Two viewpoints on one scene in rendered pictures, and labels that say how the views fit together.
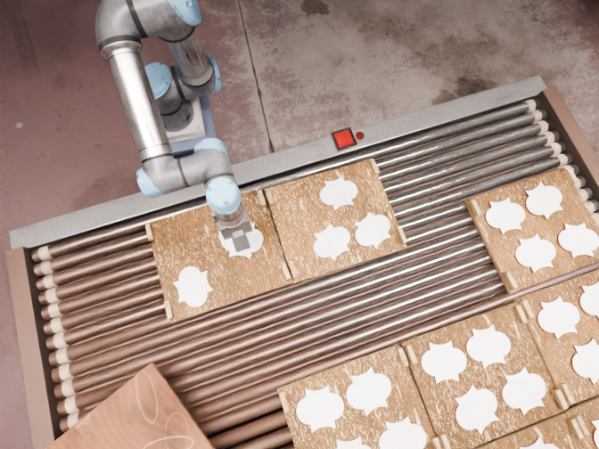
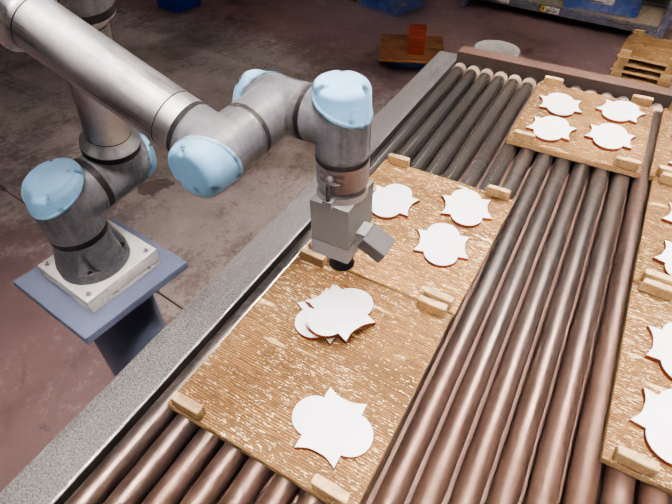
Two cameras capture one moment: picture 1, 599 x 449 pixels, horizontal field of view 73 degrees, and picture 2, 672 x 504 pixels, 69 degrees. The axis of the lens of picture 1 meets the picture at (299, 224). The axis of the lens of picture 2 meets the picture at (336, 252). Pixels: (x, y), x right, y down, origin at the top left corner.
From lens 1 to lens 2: 0.80 m
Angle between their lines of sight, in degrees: 33
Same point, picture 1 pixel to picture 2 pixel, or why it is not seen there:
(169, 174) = (234, 119)
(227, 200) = (362, 82)
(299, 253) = (421, 281)
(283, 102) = (190, 279)
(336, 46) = (207, 202)
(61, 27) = not seen: outside the picture
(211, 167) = (289, 84)
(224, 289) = (380, 393)
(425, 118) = (392, 112)
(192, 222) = (243, 348)
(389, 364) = (657, 310)
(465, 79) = not seen: hidden behind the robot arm
